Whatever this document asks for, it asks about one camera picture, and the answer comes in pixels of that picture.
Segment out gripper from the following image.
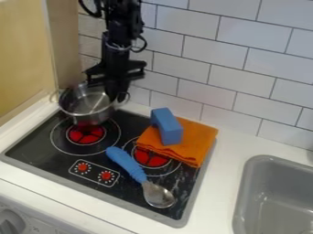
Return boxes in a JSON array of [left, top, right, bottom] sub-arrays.
[[81, 32, 148, 103]]

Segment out silver pot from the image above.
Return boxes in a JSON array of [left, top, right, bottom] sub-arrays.
[[57, 81, 131, 126]]

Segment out toy stove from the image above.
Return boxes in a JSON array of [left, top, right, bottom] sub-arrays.
[[0, 108, 218, 229]]

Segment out blue block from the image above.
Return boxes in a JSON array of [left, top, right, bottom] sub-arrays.
[[148, 107, 185, 146]]

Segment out orange cloth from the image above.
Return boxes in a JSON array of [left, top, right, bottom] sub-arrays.
[[134, 116, 221, 169]]

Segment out toy sink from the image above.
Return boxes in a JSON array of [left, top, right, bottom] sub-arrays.
[[231, 154, 313, 234]]

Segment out blue handled spoon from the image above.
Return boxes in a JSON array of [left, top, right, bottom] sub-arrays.
[[104, 145, 178, 209]]

